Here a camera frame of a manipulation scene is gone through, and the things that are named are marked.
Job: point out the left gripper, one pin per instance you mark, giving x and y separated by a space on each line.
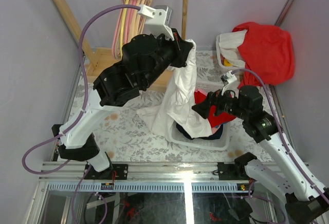
179 47

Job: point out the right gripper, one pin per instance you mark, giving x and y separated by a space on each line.
217 98

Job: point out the white t shirt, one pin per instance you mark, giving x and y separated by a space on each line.
176 106

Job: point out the peach plastic hanger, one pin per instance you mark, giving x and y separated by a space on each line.
134 23

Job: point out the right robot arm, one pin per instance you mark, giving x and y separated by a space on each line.
305 197

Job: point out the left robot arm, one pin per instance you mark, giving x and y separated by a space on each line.
76 136

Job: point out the pink plastic hanger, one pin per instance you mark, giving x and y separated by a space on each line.
116 39

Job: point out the yellow plastic hanger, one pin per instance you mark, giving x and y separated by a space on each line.
122 28

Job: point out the red t shirt on basket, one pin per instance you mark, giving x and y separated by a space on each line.
267 50

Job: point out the pile of folded clothes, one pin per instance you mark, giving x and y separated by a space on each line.
216 122

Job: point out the white front laundry basket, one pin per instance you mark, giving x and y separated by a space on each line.
220 144

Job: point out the white laundry basket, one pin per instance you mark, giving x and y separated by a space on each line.
227 51
220 144

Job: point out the white back laundry basket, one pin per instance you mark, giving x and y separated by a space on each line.
227 51

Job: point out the floral table cloth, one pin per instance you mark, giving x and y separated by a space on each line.
125 137

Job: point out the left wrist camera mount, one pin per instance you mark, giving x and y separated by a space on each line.
157 20

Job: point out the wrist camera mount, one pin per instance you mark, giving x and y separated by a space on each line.
228 79
157 20

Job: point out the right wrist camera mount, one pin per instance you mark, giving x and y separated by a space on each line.
228 79

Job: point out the aluminium rail frame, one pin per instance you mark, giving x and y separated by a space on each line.
151 175

